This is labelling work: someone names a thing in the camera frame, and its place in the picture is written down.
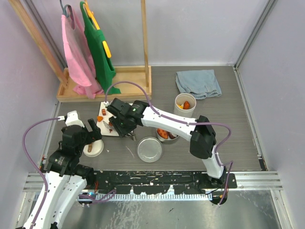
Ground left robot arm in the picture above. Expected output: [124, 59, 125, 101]
[22, 111, 103, 229]

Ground orange shrimp piece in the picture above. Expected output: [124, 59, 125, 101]
[183, 101, 190, 110]

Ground purple octopus tentacle toy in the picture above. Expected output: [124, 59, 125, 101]
[168, 132, 178, 139]

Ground round metal tin lid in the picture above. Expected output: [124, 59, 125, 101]
[136, 137, 163, 163]

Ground white square plate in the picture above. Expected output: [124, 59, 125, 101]
[96, 102, 119, 137]

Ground yellow hanger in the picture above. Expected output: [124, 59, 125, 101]
[85, 0, 112, 58]

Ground pink apron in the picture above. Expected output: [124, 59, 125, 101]
[61, 8, 103, 99]

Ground orange fried chicken piece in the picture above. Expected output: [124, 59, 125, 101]
[157, 128, 169, 139]

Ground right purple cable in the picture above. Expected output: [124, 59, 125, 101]
[104, 81, 233, 206]

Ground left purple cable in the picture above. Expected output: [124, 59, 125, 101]
[21, 115, 66, 229]

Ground small orange carrot piece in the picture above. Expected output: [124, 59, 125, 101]
[97, 116, 103, 122]

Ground white cylindrical container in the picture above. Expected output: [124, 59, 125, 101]
[173, 93, 197, 118]

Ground green apron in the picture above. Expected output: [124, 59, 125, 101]
[80, 1, 116, 91]

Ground wooden clothes rack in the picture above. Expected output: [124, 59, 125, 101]
[9, 0, 152, 103]

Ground metal tongs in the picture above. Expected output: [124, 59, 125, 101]
[103, 121, 136, 141]

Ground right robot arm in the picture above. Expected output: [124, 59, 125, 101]
[104, 98, 226, 188]

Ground grey hanger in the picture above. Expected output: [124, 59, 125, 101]
[59, 0, 75, 29]

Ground purple cable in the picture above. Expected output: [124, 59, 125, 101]
[21, 115, 66, 229]
[104, 81, 233, 206]

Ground white lid brown handle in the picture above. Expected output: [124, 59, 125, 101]
[83, 140, 104, 157]

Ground blue cloth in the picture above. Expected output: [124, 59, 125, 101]
[175, 70, 222, 100]

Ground round metal tin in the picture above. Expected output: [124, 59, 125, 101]
[156, 129, 179, 144]

